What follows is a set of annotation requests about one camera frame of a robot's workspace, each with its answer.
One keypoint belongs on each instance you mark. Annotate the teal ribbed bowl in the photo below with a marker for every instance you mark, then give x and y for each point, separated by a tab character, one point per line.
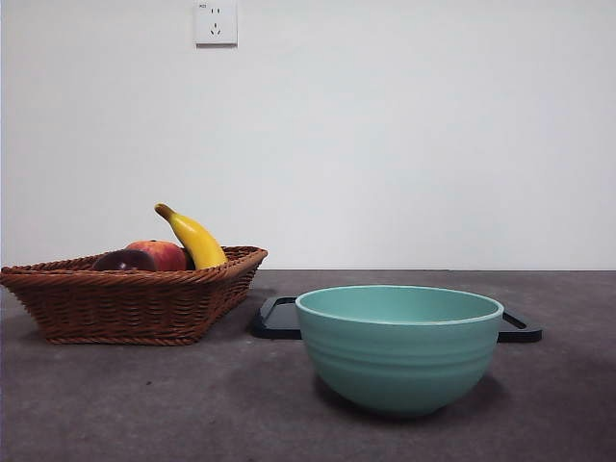
399	366

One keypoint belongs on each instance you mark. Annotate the dark red plum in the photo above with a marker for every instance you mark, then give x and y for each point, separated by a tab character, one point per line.
120	262

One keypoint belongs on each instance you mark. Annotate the dark rectangular tray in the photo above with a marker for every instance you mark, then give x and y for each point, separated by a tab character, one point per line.
276	322

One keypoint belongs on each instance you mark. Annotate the yellow banana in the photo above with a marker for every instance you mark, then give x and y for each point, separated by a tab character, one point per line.
199	243

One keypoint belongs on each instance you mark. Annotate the red orange peach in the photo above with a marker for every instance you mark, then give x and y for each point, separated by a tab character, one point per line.
166	255

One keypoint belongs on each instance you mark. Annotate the brown wicker basket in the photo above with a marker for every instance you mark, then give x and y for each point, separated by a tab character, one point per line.
120	308

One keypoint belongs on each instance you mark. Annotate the white wall socket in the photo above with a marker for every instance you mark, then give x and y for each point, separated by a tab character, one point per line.
216	24

